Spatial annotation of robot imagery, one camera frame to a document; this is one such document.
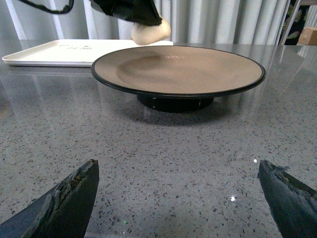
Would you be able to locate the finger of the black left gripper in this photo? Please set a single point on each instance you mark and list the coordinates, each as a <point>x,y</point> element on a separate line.
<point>62,212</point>

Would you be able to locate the black cloth-covered right gripper left finger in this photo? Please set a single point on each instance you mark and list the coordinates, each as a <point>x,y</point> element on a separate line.
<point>138,11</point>

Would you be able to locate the cardboard box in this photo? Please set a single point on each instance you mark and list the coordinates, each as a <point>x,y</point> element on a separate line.
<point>308,36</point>

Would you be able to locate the tan plate with black rim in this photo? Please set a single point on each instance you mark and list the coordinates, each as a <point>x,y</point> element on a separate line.
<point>177,78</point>

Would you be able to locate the white rectangular tray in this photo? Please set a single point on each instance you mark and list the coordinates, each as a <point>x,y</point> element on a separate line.
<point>67,53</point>

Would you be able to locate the white steamed bun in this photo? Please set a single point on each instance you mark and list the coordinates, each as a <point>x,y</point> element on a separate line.
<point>146,35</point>

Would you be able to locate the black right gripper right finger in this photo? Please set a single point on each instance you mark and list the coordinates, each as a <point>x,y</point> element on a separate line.
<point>293,204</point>

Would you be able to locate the metal frame post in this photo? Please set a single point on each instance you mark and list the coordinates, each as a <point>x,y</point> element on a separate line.
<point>293,23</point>

